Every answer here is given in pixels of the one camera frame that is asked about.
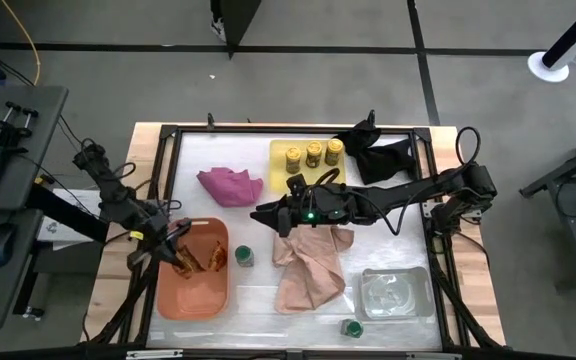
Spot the green-lid spice jar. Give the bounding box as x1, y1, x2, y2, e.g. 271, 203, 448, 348
340, 318, 365, 339
233, 244, 255, 268

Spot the black floor cable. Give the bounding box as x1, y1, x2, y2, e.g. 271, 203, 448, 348
57, 114, 89, 151

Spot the black desk clamp holder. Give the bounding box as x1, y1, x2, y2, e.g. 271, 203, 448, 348
0, 102, 39, 154

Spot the white plastic table sheet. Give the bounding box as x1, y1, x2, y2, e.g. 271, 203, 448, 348
147, 132, 442, 350

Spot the black desk leg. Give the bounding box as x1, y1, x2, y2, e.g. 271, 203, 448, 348
12, 249, 49, 321

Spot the brown spice packet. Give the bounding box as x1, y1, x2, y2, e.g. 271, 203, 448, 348
171, 243, 205, 280

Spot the orange plastic bin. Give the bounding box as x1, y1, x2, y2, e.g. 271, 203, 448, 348
156, 217, 230, 321

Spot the white floor stand black pole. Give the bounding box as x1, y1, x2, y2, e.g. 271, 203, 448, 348
526, 0, 576, 84

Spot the dark grey side table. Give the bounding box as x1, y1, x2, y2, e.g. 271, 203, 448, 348
519, 127, 576, 291

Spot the magenta cloth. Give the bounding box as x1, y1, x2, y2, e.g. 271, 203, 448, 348
196, 167, 264, 209

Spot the yellow-lid spice jar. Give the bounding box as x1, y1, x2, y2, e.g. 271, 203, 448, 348
324, 137, 344, 167
284, 145, 303, 175
305, 140, 323, 169

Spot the silver metal bracket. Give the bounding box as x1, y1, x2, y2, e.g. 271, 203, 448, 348
405, 352, 462, 360
125, 349, 184, 360

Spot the yellow floor cable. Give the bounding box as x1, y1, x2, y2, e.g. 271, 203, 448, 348
0, 0, 42, 86

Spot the beige cloth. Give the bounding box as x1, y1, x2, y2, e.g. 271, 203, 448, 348
271, 224, 355, 315

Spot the black metal table frame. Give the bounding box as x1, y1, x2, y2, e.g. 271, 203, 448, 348
87, 112, 504, 351

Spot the black computer mouse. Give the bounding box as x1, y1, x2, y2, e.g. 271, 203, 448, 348
0, 222, 19, 269

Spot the yellow plastic tray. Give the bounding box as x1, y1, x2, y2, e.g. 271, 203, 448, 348
269, 138, 348, 196

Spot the clear plastic tray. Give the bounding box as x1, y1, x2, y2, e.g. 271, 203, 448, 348
353, 266, 436, 321

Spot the black cloth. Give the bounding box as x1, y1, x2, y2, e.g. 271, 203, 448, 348
335, 118, 418, 186

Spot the grey desk top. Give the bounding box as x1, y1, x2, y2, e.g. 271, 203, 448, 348
0, 84, 69, 211

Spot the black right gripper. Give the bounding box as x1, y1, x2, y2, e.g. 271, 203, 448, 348
250, 174, 354, 237

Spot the white box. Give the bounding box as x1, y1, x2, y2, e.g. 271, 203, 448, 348
36, 187, 107, 251

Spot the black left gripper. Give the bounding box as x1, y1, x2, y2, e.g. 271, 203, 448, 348
127, 217, 194, 270

